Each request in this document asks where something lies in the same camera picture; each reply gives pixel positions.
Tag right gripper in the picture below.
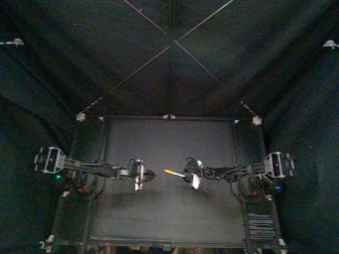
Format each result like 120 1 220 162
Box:
182 156 207 191

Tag grey marker pen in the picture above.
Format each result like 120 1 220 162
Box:
163 169 187 179

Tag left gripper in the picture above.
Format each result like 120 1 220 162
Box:
127 158 159 192

